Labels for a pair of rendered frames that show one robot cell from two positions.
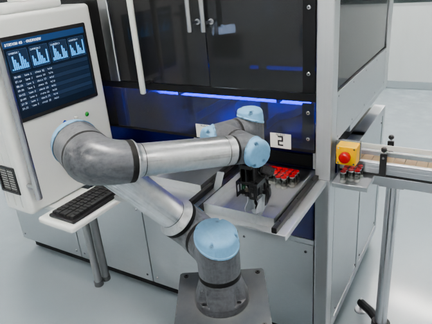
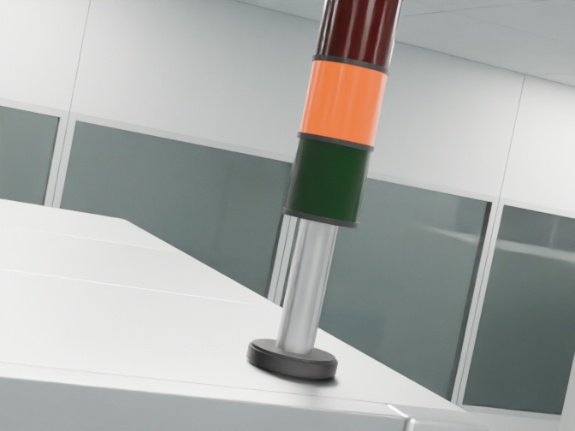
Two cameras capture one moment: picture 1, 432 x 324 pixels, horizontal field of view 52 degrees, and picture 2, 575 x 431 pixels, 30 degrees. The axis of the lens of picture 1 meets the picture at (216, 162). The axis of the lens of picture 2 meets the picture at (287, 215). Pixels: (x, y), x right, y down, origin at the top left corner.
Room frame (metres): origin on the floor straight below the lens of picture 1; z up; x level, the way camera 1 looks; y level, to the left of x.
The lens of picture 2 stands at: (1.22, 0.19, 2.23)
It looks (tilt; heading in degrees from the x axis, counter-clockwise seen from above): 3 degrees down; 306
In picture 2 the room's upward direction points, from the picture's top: 11 degrees clockwise
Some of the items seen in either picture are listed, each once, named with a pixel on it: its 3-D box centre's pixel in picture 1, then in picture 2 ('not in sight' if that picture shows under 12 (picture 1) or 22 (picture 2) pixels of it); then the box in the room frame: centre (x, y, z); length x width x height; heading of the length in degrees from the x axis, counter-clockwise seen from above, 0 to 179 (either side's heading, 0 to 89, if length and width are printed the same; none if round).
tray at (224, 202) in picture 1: (260, 192); not in sight; (1.40, -0.15, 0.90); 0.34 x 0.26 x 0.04; 147
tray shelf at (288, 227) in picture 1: (224, 186); not in sight; (1.53, -0.02, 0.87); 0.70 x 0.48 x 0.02; 58
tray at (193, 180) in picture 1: (196, 166); not in sight; (1.68, 0.08, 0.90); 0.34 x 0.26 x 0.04; 148
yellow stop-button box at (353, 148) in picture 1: (348, 152); not in sight; (1.46, -0.48, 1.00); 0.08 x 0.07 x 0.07; 148
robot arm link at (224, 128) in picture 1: (224, 137); not in sight; (1.15, -0.03, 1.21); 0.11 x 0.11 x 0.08; 30
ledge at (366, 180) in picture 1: (353, 179); not in sight; (1.49, -0.51, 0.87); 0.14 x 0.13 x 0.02; 148
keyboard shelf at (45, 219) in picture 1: (90, 197); not in sight; (1.68, 0.54, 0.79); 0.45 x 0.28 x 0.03; 146
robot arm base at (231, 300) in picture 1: (220, 285); not in sight; (0.99, 0.02, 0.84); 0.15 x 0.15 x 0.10
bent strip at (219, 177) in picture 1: (212, 186); not in sight; (1.46, 0.02, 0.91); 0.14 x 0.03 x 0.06; 148
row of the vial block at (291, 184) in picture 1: (272, 177); not in sight; (1.50, -0.21, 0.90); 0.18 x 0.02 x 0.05; 57
